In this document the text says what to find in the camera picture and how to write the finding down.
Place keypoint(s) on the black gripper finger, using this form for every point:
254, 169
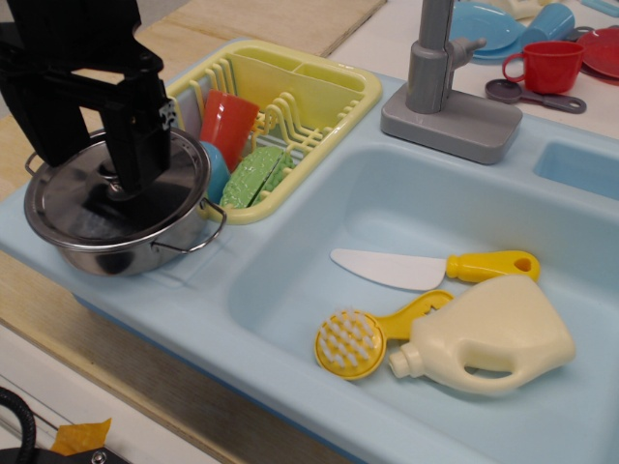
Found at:
55, 129
137, 121

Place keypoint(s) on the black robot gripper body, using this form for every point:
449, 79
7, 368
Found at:
66, 36

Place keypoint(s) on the stainless steel pot lid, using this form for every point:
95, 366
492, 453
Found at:
80, 204

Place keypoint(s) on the blue plastic cup in rack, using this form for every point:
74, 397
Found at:
220, 174

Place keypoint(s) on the red plastic cup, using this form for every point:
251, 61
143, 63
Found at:
226, 124

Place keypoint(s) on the green toy vegetable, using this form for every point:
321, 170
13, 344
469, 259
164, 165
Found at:
261, 170

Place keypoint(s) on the yellow plastic dish rack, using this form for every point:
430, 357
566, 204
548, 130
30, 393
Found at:
307, 106

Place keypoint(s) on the light blue toy sink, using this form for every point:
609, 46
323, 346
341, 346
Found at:
218, 345

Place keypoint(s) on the yellow dish brush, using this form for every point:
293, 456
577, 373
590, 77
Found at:
352, 343

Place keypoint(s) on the grey toy faucet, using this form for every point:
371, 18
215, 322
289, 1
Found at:
428, 112

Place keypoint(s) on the yellow tape piece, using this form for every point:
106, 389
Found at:
77, 438

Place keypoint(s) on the black device base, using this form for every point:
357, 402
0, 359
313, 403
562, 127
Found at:
97, 456

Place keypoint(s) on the grey measuring spoon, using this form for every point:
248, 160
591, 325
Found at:
503, 90

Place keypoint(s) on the blue plastic plate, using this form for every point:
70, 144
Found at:
474, 20

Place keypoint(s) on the cream plastic dish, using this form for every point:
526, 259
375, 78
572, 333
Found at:
522, 9

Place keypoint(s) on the cream toy detergent bottle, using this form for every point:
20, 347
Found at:
495, 337

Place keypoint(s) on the red toy mug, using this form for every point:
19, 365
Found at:
549, 67

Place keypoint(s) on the blue plastic tumbler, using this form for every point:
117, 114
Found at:
554, 22

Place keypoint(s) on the red plastic plate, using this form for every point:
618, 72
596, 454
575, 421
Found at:
600, 51

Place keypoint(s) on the white toy knife yellow handle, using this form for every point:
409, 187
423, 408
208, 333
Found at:
419, 273

